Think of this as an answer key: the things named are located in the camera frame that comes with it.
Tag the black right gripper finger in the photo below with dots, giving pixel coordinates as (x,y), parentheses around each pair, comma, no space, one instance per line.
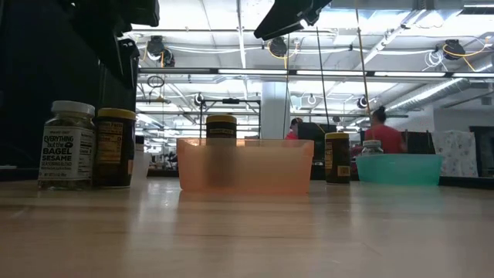
(317,9)
(285,19)

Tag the yellow lid dark spice jar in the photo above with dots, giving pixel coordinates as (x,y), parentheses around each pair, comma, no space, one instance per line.
(337,154)
(220,129)
(114,154)

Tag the white lid sesame seasoning jar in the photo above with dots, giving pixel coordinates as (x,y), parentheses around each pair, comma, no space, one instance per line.
(372,147)
(65,154)

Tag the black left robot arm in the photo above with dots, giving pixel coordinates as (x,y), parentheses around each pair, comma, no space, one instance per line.
(144,11)

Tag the long ceiling light bar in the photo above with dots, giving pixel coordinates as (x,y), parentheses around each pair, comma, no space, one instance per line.
(247,72)

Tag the white building pillar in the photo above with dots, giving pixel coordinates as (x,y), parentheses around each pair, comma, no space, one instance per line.
(275,112)

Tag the small black ceiling reel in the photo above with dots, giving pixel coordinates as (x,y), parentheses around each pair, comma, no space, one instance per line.
(199,99)
(362,102)

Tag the person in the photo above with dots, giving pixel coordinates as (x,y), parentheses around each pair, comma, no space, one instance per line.
(386,139)
(293,135)

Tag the orange translucent plastic bin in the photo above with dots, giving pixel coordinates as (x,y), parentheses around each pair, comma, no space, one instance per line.
(270,170)

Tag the teal plastic bin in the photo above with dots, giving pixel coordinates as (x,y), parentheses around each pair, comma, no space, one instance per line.
(399,170)

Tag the clear plastic bin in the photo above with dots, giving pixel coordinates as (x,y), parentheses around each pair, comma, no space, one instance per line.
(142,168)

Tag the dark cabinet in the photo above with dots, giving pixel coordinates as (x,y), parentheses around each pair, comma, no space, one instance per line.
(486,150)

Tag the black curtain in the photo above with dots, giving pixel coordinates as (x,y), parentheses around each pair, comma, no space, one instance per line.
(38,96)

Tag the silver ventilation duct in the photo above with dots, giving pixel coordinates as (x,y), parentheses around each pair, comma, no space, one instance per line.
(432,90)

